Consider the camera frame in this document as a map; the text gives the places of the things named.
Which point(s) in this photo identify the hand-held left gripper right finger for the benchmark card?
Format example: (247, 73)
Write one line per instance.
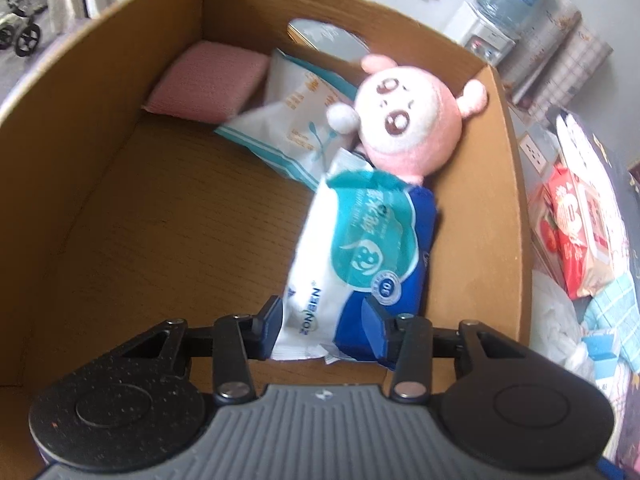
(375, 330)

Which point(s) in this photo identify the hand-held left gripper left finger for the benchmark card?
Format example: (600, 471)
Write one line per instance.
(270, 325)

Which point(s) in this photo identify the blue wet wipes packet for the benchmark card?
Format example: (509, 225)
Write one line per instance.
(350, 240)

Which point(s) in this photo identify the brown cardboard box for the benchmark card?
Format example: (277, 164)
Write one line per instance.
(150, 210)

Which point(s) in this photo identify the pink plush toy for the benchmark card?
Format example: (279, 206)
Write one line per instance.
(415, 125)

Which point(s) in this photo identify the white snack packet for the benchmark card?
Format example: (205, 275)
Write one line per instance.
(295, 110)

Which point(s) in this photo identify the light blue plaster box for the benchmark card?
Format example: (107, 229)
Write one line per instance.
(602, 350)

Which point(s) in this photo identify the teal checked towel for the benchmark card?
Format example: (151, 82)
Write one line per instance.
(615, 300)

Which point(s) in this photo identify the pink sponge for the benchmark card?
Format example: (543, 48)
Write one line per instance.
(205, 80)

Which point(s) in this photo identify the pale green plastic bag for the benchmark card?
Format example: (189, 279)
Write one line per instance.
(555, 320)

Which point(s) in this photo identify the red snack packet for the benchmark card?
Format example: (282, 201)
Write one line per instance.
(585, 240)

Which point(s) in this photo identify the white power strip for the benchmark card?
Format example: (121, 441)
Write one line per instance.
(537, 152)

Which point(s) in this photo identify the striped quilt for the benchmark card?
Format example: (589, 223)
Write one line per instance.
(622, 410)

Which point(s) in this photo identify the white water dispenser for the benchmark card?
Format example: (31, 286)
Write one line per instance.
(480, 35)

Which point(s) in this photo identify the checked rolled mat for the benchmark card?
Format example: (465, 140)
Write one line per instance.
(575, 75)

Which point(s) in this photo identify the floral rolled mat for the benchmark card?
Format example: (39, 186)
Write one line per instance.
(545, 45)

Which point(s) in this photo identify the wheelchair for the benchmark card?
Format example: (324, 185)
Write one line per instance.
(20, 25)

